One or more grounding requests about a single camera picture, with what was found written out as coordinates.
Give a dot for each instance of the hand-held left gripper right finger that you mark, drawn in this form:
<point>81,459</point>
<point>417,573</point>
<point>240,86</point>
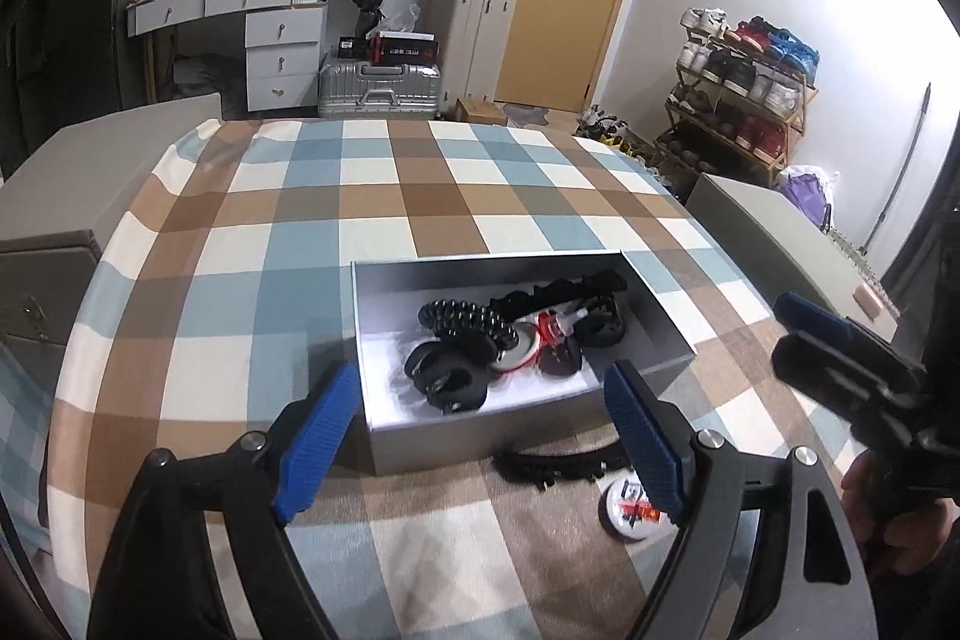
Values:
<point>649,445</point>

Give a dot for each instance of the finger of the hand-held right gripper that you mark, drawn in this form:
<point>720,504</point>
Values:
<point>825,374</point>
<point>814,317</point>

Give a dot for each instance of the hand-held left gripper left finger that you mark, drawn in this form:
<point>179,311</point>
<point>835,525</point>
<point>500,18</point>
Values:
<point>315,437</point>

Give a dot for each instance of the white round pin badge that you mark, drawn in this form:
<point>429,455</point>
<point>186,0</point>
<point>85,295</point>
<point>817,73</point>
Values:
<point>626,512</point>

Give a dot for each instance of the black toothed headband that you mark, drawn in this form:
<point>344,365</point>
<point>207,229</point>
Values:
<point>555,464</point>
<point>559,293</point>

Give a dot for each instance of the grey rectangular storage box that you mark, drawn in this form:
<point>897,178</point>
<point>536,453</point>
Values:
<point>420,430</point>

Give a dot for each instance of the red white hair clip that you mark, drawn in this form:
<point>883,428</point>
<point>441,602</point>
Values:
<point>561,323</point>

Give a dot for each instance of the red round pin badge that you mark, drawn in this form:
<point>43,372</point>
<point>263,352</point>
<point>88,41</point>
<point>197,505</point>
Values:
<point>517,351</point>

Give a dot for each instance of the person's right hand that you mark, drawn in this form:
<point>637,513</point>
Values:
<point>922,539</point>

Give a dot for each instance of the small tan block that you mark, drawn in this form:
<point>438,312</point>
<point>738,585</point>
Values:
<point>871,299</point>

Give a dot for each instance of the purple bag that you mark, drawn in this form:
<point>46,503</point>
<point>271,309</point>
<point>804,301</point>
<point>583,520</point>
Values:
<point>806,197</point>

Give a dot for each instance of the dark round hair accessory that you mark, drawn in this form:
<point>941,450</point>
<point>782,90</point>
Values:
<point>561,361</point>

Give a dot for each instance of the black hair claw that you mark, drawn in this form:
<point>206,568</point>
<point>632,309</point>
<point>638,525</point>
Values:
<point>450,377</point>

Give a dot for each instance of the long grey pole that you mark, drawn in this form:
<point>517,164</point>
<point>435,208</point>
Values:
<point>904,160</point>

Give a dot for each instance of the blue brown checkered blanket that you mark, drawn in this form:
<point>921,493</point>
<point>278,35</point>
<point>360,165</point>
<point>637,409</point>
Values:
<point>300,250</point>

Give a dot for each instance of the wooden shoe rack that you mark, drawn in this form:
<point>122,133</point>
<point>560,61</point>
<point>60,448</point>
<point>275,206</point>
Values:
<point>799,119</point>

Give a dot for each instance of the rows of shoes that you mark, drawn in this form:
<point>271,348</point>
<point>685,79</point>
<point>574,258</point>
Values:
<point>750,78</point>

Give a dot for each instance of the shoes on floor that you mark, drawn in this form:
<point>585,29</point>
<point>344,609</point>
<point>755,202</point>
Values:
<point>615,134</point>

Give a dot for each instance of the blue checkered cloth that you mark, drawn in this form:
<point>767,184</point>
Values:
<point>19,445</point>

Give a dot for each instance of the silver suitcase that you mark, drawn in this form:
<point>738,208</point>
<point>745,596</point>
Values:
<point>375,89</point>

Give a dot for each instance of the small cardboard box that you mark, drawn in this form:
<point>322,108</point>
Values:
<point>481,111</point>

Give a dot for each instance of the small black box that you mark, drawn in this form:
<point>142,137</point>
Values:
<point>351,48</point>

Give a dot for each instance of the red black box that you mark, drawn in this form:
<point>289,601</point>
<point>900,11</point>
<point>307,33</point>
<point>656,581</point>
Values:
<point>405,48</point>

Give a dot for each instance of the white desk with drawers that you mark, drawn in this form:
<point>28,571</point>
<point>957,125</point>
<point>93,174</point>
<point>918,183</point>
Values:
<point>277,29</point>

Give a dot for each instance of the white upright suitcase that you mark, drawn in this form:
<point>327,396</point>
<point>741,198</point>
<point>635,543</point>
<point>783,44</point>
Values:
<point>472,48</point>

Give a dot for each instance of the clear plastic bag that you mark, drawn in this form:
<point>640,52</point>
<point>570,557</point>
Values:
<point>401,19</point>

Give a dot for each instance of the black wardrobe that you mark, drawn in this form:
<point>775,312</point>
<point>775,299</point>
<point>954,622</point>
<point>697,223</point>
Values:
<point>60,10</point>

